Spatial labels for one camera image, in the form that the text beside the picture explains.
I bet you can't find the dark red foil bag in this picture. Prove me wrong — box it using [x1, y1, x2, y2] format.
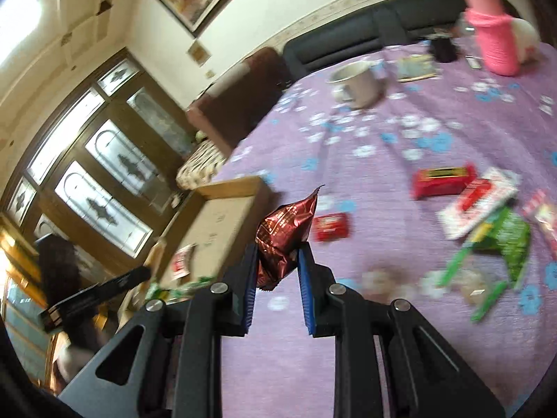
[255, 186, 322, 291]

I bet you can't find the green clear candy bag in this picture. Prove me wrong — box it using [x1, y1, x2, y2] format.
[144, 277, 216, 305]

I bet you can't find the red white small packet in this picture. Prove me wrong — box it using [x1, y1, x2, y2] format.
[171, 243, 196, 280]

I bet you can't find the green snack bag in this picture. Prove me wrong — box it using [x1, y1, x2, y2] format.
[437, 207, 532, 323]

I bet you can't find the cardboard box tray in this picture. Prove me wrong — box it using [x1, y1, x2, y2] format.
[121, 176, 273, 312]

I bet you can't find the wooden glass-panel door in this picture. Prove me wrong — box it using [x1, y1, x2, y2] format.
[1, 49, 195, 274]

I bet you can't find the small red candy packet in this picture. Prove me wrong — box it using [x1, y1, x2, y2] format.
[313, 212, 349, 242]

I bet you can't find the red white snack packet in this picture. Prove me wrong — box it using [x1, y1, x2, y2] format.
[437, 167, 518, 241]

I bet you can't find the long red snack bar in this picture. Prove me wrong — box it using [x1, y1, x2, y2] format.
[411, 163, 477, 200]

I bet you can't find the purple floral tablecloth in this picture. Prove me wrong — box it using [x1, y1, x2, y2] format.
[218, 44, 556, 414]

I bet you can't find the pink cartoon candy packet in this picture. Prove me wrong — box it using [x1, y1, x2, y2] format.
[522, 190, 557, 258]

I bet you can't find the brown armchair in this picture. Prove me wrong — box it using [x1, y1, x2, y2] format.
[186, 47, 291, 157]

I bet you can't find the white ceramic mug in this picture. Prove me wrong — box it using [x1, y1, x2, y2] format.
[327, 61, 385, 109]

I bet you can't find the small green booklet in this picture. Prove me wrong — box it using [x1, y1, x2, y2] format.
[395, 54, 438, 83]

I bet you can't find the small black cup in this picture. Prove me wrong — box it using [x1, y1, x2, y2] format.
[429, 36, 458, 63]

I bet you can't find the white plastic jar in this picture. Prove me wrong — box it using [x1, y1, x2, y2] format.
[512, 18, 541, 63]

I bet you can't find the pink knit-sleeved bottle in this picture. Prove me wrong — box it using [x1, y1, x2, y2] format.
[464, 0, 519, 77]

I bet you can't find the black sofa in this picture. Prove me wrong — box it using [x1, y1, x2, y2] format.
[282, 0, 466, 82]

